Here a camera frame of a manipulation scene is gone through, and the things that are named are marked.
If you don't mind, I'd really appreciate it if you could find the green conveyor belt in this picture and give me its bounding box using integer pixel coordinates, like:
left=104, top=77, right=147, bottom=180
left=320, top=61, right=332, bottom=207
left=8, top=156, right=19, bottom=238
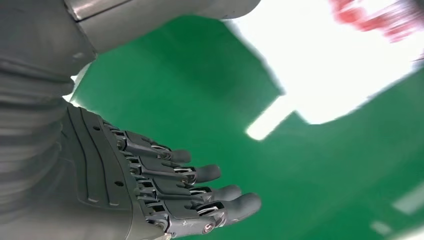
left=62, top=14, right=424, bottom=240

